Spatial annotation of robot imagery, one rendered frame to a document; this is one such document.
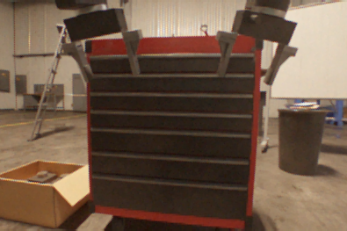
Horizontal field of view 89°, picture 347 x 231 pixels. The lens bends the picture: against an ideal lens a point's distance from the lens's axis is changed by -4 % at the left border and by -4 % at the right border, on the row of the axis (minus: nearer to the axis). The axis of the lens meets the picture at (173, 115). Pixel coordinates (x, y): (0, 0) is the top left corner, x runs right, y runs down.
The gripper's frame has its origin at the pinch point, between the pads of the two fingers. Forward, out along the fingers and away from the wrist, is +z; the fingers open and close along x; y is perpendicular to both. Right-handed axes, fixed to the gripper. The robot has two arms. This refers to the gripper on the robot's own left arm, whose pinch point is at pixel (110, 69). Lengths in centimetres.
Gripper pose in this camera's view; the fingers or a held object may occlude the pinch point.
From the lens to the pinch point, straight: 51.3
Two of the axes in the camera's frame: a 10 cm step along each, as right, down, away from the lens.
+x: -9.8, 0.8, 1.9
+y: 1.3, -4.7, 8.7
